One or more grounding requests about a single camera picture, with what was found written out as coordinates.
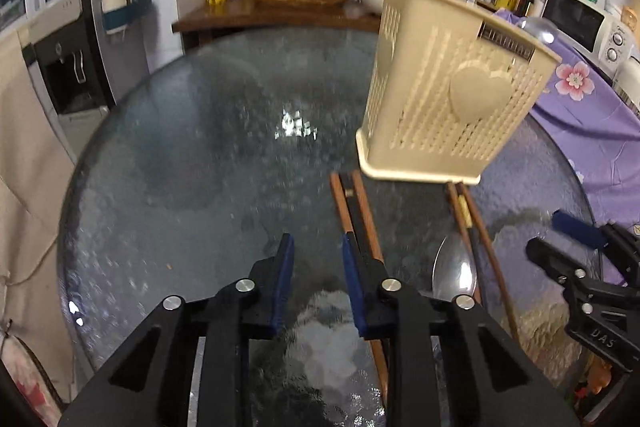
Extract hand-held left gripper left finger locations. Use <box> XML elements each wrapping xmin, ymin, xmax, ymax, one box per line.
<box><xmin>57</xmin><ymin>233</ymin><xmax>295</xmax><ymax>427</ymax></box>

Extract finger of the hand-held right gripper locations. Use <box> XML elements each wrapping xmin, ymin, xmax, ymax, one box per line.
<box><xmin>551</xmin><ymin>209</ymin><xmax>640</xmax><ymax>288</ymax></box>
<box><xmin>525</xmin><ymin>237</ymin><xmax>640</xmax><ymax>308</ymax></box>

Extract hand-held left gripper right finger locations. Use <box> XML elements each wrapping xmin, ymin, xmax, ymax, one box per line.
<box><xmin>341</xmin><ymin>232</ymin><xmax>583</xmax><ymax>427</ymax></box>

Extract brown wooden chopstick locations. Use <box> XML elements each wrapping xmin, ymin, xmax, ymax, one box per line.
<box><xmin>329</xmin><ymin>173</ymin><xmax>390</xmax><ymax>405</ymax></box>
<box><xmin>351</xmin><ymin>170</ymin><xmax>386</xmax><ymax>267</ymax></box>
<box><xmin>458</xmin><ymin>183</ymin><xmax>520</xmax><ymax>340</ymax></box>

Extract dark chopstick with gold band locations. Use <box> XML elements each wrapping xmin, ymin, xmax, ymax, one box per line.
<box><xmin>446</xmin><ymin>183</ymin><xmax>482</xmax><ymax>304</ymax></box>

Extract translucent grey spoon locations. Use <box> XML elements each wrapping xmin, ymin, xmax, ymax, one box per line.
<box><xmin>432</xmin><ymin>234</ymin><xmax>479</xmax><ymax>301</ymax></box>

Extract beige plastic utensil holder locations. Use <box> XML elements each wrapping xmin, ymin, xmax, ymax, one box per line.
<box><xmin>356</xmin><ymin>0</ymin><xmax>563</xmax><ymax>186</ymax></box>

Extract purple floral cloth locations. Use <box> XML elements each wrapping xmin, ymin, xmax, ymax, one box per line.
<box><xmin>492</xmin><ymin>9</ymin><xmax>640</xmax><ymax>238</ymax></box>

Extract white plastic jug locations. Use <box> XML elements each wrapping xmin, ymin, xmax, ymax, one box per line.
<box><xmin>612</xmin><ymin>56</ymin><xmax>640</xmax><ymax>108</ymax></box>

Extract white microwave oven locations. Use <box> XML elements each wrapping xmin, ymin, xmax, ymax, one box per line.
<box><xmin>542</xmin><ymin>0</ymin><xmax>628</xmax><ymax>68</ymax></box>

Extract pink floral cushion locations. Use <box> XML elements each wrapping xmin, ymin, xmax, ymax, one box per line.
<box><xmin>0</xmin><ymin>334</ymin><xmax>63</xmax><ymax>427</ymax></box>

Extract dark wooden vanity counter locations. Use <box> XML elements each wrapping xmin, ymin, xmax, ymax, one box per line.
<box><xmin>171</xmin><ymin>0</ymin><xmax>383</xmax><ymax>52</ymax></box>

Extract beige hanging cloth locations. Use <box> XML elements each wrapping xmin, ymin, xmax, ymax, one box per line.
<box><xmin>0</xmin><ymin>27</ymin><xmax>76</xmax><ymax>408</ymax></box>

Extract grey water dispenser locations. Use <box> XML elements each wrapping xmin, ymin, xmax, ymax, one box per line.
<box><xmin>22</xmin><ymin>0</ymin><xmax>151</xmax><ymax>168</ymax></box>

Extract teal wall holder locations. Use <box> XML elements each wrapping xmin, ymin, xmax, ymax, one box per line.
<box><xmin>102</xmin><ymin>0</ymin><xmax>153</xmax><ymax>35</ymax></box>

